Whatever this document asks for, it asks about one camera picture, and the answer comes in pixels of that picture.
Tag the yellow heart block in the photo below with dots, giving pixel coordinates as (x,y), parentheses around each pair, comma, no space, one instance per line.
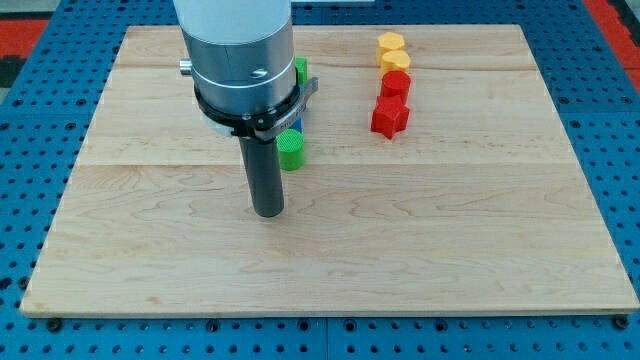
(395,60)

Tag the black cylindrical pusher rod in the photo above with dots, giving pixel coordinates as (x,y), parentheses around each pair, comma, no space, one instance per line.
(261,162)

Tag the yellow hexagon block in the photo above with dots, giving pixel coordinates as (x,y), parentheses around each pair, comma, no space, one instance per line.
(386,42)

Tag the red star block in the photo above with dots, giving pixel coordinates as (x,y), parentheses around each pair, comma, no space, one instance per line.
(389,116)

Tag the green cylinder block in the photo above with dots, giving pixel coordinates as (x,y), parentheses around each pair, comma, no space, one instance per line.
(291,149)

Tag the blue block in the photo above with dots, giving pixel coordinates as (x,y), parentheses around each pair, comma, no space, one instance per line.
(298,125)

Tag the green block behind arm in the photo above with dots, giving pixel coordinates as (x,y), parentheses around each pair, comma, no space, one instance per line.
(302,70)

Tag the red cylinder block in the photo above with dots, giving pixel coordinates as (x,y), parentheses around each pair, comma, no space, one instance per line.
(396,83)

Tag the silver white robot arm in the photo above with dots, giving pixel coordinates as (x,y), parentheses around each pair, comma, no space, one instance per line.
(241,51)

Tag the wooden board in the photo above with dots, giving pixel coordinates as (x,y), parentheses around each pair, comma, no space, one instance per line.
(478,208)

